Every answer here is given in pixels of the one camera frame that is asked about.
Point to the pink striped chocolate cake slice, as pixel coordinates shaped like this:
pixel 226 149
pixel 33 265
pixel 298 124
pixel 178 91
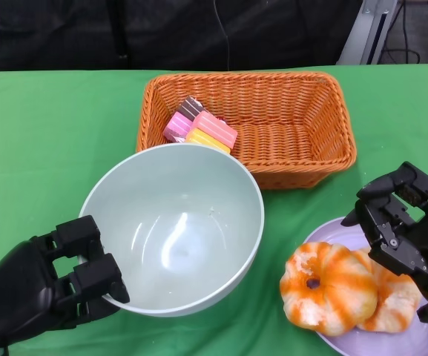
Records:
pixel 184 118

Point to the orange swirl doughnut bread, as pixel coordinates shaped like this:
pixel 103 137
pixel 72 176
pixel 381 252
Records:
pixel 395 300

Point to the orange swirl bread pink piece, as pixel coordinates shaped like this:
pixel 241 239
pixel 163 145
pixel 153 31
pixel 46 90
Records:
pixel 339 293

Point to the orange wicker basket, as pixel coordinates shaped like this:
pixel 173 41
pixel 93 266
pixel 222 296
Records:
pixel 291 148

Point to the grey aluminium frame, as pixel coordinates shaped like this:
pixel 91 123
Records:
pixel 369 33

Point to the small yellow cream cake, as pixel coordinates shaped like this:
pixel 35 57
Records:
pixel 213 130

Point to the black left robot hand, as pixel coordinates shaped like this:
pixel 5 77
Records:
pixel 32 289

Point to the black curtain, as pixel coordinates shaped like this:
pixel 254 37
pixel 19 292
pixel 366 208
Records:
pixel 87 29

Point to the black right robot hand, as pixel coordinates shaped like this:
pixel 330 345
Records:
pixel 414 241

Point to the white round plate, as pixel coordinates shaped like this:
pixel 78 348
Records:
pixel 328 233

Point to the pale grey-green bowl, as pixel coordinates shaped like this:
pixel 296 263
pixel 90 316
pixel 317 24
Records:
pixel 199 185

